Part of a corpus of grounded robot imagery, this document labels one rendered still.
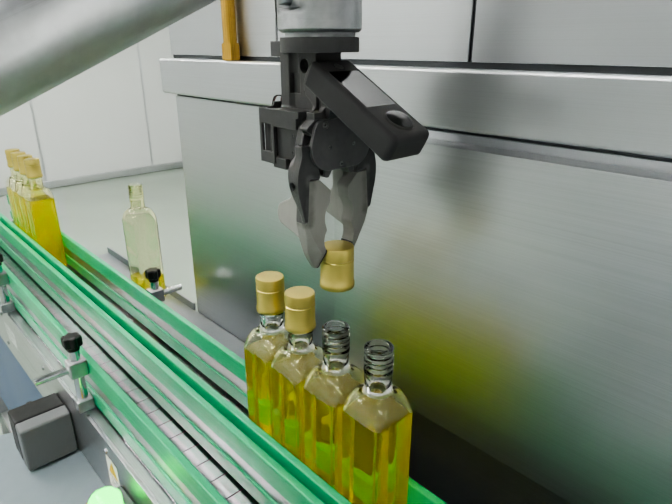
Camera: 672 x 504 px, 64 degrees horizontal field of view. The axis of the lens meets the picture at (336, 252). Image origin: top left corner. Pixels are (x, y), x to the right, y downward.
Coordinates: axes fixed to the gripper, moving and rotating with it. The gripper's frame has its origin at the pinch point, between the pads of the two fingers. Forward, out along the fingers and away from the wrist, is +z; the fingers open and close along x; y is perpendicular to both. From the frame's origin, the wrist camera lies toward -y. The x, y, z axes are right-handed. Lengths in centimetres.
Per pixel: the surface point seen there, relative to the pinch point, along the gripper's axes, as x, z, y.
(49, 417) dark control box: 20, 39, 50
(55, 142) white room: -129, 77, 580
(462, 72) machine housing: -12.9, -16.8, -4.3
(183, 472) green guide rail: 14.0, 26.8, 11.0
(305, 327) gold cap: 1.0, 9.8, 4.0
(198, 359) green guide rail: -2.5, 31.6, 38.4
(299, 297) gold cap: 1.3, 6.2, 4.4
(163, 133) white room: -249, 80, 582
